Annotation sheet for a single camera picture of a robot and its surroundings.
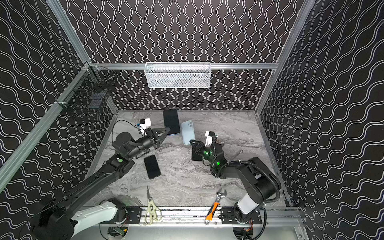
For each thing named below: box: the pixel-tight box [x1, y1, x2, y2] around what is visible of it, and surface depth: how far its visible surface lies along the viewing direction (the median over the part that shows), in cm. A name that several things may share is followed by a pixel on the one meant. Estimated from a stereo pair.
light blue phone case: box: [181, 120, 196, 146], surface depth 88 cm
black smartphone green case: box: [163, 109, 181, 135], surface depth 73 cm
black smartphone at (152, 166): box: [144, 154, 161, 180], surface depth 94 cm
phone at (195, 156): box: [191, 148, 203, 161], surface depth 95 cm
